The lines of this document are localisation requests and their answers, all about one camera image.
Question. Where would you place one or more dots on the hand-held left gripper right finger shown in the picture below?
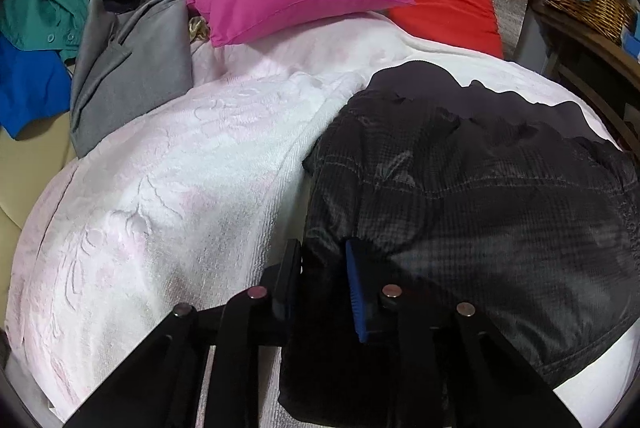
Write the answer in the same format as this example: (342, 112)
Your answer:
(357, 293)

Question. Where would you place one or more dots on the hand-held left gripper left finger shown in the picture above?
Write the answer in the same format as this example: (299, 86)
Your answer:
(292, 278)

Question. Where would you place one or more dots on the dark navy puffer jacket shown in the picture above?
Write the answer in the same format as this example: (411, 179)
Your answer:
(475, 208)

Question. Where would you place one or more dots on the white blanket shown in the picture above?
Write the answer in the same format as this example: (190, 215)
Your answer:
(175, 183)

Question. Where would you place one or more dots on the grey coat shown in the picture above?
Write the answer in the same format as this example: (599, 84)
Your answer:
(130, 72)

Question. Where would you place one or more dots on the patterned gold cloth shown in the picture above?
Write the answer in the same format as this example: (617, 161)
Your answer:
(197, 26)

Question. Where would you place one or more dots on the beige sofa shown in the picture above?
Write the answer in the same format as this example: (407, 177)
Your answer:
(30, 167)

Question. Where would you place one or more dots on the red pillow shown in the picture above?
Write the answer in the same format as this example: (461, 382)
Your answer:
(445, 2)

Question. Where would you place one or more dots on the blue jacket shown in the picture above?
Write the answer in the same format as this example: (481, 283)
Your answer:
(30, 87)

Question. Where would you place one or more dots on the dark navy garment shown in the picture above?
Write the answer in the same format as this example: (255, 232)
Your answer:
(117, 1)

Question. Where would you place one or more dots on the wooden table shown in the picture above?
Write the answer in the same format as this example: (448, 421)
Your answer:
(590, 42)

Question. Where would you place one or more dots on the teal jacket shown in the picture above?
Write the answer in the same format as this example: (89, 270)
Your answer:
(35, 17)

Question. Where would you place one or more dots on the blue tissue box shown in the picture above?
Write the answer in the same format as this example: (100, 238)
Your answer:
(631, 35)

